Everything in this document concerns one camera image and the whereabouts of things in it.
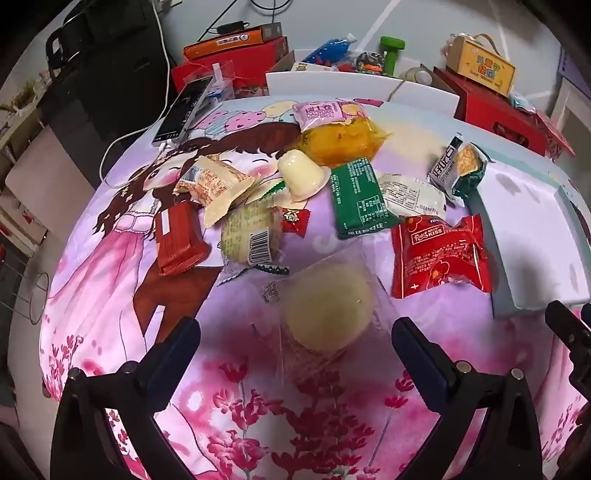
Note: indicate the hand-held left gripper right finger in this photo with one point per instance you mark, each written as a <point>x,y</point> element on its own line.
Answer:
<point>415,360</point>

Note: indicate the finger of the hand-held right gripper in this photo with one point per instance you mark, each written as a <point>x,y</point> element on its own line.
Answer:
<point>587,316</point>
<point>565,325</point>

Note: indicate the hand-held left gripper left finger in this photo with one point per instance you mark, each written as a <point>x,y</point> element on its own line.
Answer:
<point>182,350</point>

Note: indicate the white tray with teal rim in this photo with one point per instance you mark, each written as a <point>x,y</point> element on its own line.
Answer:
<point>526,230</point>

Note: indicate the red cake packet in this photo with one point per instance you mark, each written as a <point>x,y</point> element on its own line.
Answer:
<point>438,256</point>

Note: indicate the clear round bun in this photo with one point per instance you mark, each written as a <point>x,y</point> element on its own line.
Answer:
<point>323,304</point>

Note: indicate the red-brown wafer packet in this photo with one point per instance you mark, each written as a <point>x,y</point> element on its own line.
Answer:
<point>178,242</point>

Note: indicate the pale green barcode packet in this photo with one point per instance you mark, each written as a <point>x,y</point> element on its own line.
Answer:
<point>244,233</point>

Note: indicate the white snack packet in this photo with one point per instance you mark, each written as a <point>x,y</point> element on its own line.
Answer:
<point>411,196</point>

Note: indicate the green snack packet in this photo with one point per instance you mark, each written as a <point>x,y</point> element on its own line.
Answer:
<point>362,198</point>

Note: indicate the beige orange snack packet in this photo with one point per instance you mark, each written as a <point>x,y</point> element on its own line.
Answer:
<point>212,182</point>

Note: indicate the white jelly cup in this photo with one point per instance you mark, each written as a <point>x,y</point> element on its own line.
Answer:
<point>302,173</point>

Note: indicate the yellow bread packet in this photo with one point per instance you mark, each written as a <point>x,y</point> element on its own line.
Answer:
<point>344,141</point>

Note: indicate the pink snack packet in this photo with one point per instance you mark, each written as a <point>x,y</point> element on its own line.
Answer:
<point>323,114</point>

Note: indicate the small red candy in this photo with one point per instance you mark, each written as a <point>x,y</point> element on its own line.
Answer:
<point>292,220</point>

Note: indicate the small green white sachet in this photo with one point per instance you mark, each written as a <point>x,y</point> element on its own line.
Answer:
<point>272,189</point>

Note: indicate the dark green cracker packet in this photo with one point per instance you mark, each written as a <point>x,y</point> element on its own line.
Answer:
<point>455,164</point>

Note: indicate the white cabinet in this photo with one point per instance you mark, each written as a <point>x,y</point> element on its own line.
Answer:
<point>51,184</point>

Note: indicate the blue tissue packet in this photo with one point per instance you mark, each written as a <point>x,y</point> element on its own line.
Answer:
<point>521,102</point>

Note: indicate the red gift box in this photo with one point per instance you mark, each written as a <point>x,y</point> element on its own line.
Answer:
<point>489,108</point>

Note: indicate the black smartphone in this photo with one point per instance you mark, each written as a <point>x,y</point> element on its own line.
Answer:
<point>187,108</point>

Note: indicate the clear plastic box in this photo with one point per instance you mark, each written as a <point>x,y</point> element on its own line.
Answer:
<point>219,76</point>

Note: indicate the black cabinet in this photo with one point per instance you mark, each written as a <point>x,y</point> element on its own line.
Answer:
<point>115,78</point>

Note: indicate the clear tape roll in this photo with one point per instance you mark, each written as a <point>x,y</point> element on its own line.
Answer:
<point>415,75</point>

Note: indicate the white cardboard box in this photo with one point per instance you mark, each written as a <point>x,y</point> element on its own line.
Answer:
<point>323,85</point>

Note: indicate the red flat box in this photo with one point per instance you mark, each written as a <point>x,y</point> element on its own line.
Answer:
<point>249,60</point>

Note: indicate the camouflage ball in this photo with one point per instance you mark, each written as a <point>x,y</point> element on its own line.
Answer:
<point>369,62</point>

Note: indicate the green dumbbell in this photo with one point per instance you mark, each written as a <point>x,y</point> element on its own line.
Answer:
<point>391,53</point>

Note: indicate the orange box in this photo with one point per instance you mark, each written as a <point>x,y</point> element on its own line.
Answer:
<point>221,44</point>

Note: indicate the card game box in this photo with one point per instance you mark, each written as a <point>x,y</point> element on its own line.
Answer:
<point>309,67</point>

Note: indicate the black power adapter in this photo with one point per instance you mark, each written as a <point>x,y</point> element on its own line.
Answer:
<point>229,27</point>

